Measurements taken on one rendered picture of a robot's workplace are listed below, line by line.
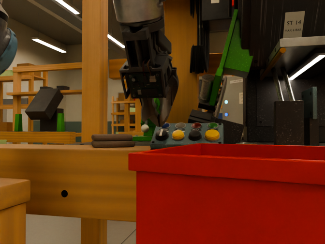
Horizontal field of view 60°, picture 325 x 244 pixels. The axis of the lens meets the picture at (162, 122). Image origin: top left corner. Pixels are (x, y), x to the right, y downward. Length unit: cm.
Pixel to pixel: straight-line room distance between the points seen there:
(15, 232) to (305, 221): 48
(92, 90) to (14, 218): 83
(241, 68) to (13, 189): 62
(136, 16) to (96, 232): 109
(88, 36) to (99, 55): 11
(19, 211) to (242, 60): 64
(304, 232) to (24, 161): 60
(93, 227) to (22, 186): 83
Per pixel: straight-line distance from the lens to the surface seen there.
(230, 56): 83
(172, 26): 126
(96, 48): 134
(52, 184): 68
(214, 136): 57
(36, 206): 72
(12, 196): 56
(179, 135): 58
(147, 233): 30
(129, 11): 44
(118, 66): 138
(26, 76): 622
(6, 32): 69
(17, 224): 59
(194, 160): 26
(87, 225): 138
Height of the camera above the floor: 94
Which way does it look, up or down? 1 degrees up
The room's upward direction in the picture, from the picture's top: straight up
